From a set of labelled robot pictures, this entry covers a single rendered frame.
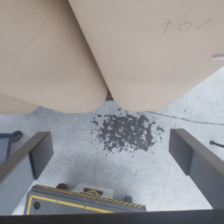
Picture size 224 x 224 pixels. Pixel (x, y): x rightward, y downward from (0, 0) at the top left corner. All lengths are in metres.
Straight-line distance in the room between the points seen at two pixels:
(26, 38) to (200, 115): 1.20
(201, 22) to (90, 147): 1.12
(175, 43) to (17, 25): 0.26
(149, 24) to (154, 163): 1.10
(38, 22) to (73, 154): 1.07
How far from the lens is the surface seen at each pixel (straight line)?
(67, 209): 1.04
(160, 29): 0.24
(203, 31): 0.27
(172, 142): 0.17
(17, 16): 0.33
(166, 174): 1.27
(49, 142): 0.17
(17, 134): 1.42
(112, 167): 1.24
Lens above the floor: 1.21
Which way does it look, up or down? 80 degrees down
